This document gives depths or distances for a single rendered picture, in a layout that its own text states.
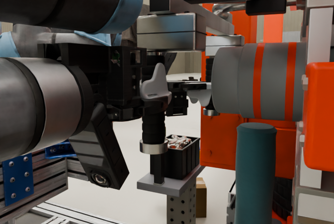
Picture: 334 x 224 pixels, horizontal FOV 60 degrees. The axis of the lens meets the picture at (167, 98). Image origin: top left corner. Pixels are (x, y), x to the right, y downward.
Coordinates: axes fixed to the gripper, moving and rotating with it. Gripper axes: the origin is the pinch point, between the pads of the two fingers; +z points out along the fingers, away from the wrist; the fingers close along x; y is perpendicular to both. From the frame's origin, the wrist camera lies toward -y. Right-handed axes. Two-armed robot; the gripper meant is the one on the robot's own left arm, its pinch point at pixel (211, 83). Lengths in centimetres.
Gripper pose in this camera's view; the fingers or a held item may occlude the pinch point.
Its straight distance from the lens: 75.9
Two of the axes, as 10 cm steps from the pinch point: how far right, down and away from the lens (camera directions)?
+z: 9.3, -0.4, 3.6
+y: 0.0, 9.9, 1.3
